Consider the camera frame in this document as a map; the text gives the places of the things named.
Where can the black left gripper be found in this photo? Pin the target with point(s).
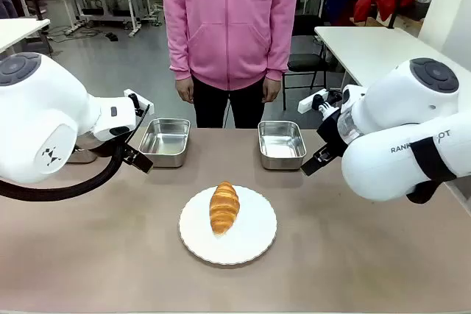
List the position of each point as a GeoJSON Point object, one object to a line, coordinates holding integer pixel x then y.
{"type": "Point", "coordinates": [127, 152]}

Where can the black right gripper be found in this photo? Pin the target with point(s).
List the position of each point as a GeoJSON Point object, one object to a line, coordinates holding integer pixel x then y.
{"type": "Point", "coordinates": [331, 134]}

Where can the golden croissant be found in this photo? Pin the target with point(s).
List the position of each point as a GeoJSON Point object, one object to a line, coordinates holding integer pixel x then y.
{"type": "Point", "coordinates": [224, 207]}

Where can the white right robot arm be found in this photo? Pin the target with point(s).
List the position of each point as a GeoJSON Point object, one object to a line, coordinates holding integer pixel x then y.
{"type": "Point", "coordinates": [397, 108]}

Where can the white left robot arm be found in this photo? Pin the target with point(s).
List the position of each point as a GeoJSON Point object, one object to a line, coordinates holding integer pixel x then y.
{"type": "Point", "coordinates": [37, 108]}

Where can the steel rectangular container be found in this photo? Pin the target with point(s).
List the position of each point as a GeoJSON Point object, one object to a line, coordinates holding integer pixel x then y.
{"type": "Point", "coordinates": [165, 141]}
{"type": "Point", "coordinates": [82, 156]}
{"type": "Point", "coordinates": [281, 143]}

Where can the person's right hand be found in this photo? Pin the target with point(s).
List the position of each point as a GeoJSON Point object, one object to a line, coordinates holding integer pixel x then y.
{"type": "Point", "coordinates": [185, 89]}

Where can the person's left hand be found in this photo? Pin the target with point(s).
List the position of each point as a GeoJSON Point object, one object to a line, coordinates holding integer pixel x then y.
{"type": "Point", "coordinates": [271, 89]}

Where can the black trousers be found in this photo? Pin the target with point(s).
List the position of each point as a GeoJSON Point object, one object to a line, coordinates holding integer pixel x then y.
{"type": "Point", "coordinates": [213, 108]}

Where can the white scalloped plate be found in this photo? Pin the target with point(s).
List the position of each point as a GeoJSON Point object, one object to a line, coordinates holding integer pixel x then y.
{"type": "Point", "coordinates": [254, 233]}

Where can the black chair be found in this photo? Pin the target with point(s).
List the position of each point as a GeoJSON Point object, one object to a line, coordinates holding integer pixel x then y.
{"type": "Point", "coordinates": [307, 62]}

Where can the large white side table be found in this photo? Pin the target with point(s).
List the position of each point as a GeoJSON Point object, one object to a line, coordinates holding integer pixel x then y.
{"type": "Point", "coordinates": [368, 49]}

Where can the pink zip hoodie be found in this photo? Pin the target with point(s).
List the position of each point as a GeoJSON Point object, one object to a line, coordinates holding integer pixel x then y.
{"type": "Point", "coordinates": [230, 27]}

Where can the small white side table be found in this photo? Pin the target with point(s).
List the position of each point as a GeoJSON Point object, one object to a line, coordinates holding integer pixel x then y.
{"type": "Point", "coordinates": [18, 31]}

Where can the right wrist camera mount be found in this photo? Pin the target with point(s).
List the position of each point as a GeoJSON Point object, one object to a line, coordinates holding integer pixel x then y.
{"type": "Point", "coordinates": [312, 102]}

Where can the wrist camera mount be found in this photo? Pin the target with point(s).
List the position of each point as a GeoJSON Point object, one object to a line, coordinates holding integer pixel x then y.
{"type": "Point", "coordinates": [141, 100]}
{"type": "Point", "coordinates": [312, 102]}

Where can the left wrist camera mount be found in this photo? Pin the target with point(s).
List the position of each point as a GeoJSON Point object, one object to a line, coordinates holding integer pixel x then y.
{"type": "Point", "coordinates": [141, 100]}

